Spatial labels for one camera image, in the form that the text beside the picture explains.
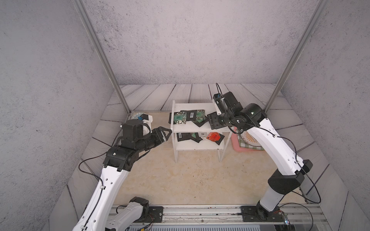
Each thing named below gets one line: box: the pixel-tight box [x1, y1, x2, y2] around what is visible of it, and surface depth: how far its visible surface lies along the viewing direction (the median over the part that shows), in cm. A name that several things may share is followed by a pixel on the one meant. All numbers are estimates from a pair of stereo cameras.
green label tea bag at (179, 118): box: [173, 110, 187, 125], surface depth 73 cm
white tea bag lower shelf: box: [198, 131, 209, 141], surface depth 86 cm
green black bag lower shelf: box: [189, 132, 203, 143], surface depth 86 cm
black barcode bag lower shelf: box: [176, 132, 192, 142], surface depth 87 cm
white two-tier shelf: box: [170, 100, 233, 163], surface depth 81 cm
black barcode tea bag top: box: [185, 109, 198, 122], surface depth 74 cm
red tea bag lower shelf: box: [206, 131, 225, 146], surface depth 86 cm
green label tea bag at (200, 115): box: [195, 109, 206, 123], surface depth 73 cm
